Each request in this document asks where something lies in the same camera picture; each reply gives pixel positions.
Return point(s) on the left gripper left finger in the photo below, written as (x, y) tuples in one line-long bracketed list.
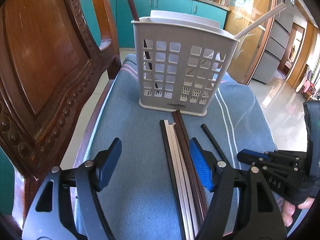
[(106, 162)]

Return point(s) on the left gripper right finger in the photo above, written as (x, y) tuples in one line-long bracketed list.
[(204, 163)]

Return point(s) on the dark grey textured chopstick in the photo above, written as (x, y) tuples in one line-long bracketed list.
[(214, 143)]

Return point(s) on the dark brown chopstick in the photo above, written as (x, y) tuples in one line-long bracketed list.
[(192, 158)]

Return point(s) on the reddish brown chopstick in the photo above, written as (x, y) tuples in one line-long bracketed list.
[(195, 184)]

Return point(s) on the tan chopstick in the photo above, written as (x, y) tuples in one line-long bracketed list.
[(186, 179)]

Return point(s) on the cream white chopstick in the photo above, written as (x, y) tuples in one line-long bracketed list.
[(180, 179)]

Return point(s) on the teal lower kitchen cabinets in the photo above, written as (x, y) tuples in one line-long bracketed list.
[(123, 17)]

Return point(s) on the right hand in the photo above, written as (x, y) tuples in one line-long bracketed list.
[(288, 210)]

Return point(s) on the blue towel with stripes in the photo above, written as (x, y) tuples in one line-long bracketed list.
[(139, 202)]

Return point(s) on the white plastic utensil holder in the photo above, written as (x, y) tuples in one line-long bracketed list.
[(180, 64)]

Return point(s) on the carved wooden chair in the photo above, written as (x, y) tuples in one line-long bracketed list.
[(50, 66)]

